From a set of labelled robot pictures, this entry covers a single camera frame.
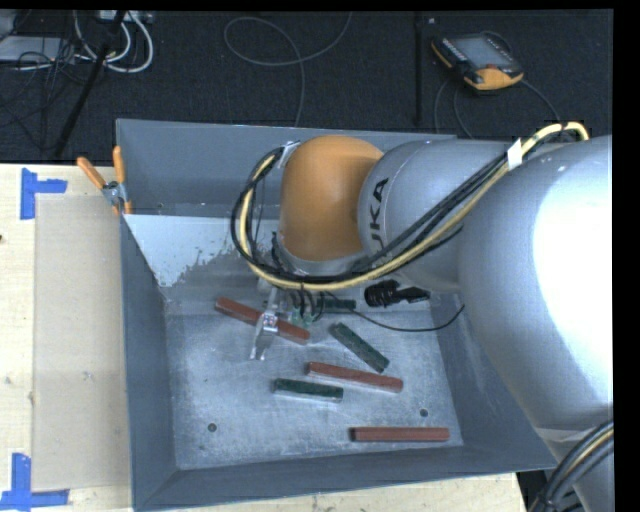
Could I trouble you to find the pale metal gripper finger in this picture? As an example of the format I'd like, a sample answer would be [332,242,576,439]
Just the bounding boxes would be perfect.
[249,319,266,362]
[258,312,280,362]

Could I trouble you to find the red-brown flat block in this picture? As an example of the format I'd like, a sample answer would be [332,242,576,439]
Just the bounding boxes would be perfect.
[348,425,452,444]
[305,360,405,395]
[214,296,312,347]

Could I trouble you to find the grey metal bin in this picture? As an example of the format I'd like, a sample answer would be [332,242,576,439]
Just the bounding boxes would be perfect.
[114,118,559,512]

